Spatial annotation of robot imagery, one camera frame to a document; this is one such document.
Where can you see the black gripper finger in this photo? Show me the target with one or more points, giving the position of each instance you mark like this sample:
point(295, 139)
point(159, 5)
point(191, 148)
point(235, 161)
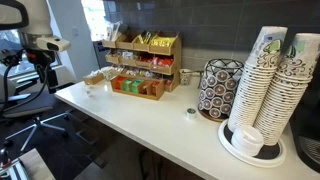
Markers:
point(52, 81)

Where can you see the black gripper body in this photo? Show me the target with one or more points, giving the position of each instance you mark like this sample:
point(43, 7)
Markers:
point(40, 58)

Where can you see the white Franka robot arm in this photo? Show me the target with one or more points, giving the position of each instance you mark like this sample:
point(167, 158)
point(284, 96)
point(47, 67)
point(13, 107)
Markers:
point(36, 16)

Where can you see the orange-red sachet stack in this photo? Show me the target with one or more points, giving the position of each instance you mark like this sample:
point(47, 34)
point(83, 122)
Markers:
point(120, 82)

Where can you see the teal green sachet stack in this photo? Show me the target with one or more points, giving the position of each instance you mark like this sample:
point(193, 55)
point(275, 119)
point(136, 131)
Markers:
point(127, 85)

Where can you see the bright green sachet stack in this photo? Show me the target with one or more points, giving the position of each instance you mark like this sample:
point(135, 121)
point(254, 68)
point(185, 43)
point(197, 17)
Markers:
point(136, 86)

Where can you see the wooden sachet compartment box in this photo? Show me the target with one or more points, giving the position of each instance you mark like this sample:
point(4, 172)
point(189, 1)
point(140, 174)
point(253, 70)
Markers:
point(146, 95)

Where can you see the yellow-green sachet pile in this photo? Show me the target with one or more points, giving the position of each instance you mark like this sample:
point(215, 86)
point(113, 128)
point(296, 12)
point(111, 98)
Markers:
point(146, 37)

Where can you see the red sachet pile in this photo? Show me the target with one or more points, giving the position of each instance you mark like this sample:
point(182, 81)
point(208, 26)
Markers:
point(163, 61)

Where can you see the dark lower counter cabinet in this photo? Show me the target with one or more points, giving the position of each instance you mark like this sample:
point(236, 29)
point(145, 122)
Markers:
point(133, 160)

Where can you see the yellow sachet pile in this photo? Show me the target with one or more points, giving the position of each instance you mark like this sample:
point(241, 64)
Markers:
point(162, 41)

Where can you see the grey office chair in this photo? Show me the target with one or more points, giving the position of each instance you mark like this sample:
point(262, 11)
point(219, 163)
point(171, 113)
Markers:
point(30, 108)

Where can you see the small wooden packet box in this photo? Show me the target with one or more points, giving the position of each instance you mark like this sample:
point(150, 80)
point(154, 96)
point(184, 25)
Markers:
point(94, 80)

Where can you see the white sugar packet pile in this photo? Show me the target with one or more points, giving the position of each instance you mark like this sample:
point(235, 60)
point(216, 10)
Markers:
point(95, 74)

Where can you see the white wrapped stirrer bundle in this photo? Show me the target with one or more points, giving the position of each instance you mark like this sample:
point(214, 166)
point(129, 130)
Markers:
point(115, 31)

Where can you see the white printed packet pile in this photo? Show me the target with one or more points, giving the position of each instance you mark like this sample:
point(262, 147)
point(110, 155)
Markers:
point(129, 55)

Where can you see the light wooden table corner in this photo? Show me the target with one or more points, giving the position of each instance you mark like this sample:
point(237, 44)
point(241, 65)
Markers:
point(38, 166)

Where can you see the tiered wooden condiment organizer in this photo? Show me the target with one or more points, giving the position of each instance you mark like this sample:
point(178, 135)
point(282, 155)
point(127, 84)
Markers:
point(166, 50)

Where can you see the green lid coffee pod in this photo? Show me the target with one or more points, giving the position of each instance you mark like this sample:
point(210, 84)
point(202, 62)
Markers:
point(191, 113)

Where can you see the round white cup tray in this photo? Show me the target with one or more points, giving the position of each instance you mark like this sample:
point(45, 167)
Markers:
point(233, 151)

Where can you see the tall patterned paper cup stack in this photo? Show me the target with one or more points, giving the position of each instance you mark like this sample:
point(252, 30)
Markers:
point(253, 83)
point(286, 96)

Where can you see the white cup lid stack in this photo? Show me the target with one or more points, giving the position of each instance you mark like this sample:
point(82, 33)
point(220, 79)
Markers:
point(247, 140)

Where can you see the black coffee machine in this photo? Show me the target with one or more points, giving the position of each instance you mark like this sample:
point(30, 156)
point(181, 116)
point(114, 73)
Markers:
point(308, 133)

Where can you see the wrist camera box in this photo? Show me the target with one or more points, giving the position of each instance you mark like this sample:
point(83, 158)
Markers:
point(55, 44)

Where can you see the black curved frame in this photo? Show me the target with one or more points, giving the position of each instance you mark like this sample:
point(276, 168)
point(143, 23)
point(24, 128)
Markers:
point(23, 13)

